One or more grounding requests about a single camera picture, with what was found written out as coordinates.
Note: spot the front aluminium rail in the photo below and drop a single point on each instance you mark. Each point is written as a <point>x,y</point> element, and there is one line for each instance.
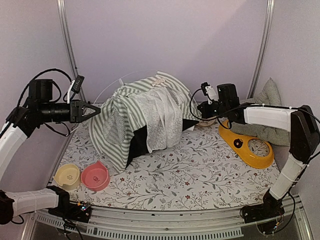
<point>211,224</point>

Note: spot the cream pet bowl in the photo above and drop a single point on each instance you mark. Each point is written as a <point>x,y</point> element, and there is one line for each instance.
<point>68,177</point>

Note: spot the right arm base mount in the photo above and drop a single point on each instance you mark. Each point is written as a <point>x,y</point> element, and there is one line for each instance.
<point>259,212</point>

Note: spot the aluminium frame post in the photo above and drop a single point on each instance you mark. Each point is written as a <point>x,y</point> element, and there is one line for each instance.
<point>270,6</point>
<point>62,13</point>

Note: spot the floral table mat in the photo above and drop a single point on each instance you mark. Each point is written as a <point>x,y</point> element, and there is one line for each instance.
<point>201,172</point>

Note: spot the round wooden floral plate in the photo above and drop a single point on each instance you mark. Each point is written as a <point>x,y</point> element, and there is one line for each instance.
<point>205,124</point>

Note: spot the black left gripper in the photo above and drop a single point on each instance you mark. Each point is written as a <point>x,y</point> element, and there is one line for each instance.
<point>76,107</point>

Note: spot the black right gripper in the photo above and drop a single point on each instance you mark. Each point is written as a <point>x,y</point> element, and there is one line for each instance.
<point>206,113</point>

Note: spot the green striped pet tent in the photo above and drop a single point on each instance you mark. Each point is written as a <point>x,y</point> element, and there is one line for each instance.
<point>161,104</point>

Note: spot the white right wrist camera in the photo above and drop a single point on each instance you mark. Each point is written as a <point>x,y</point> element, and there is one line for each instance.
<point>209,92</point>

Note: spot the aluminium frame post left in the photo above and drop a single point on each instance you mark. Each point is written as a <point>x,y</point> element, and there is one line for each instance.
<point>62,13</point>

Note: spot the aluminium frame post right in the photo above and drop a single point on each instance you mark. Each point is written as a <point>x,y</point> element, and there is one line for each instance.
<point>270,6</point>

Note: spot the green checked cushion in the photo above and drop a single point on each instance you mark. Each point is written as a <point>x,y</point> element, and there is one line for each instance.
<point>264,117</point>

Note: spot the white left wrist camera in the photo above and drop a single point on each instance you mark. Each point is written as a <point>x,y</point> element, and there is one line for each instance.
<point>74,88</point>

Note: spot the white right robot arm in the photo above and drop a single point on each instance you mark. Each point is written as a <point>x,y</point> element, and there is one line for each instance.
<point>304,139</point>

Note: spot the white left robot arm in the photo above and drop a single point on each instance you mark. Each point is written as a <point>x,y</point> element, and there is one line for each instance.
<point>28,149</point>

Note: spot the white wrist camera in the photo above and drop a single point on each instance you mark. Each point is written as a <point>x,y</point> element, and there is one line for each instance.
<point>74,88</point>
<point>209,92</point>

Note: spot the pink pet bowl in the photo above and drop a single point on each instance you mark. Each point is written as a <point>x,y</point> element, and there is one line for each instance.
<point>95,177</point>

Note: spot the yellow double pet bowl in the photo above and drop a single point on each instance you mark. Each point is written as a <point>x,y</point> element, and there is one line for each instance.
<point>253,151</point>

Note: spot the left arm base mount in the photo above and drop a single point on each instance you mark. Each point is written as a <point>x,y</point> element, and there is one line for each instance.
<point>79,212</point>

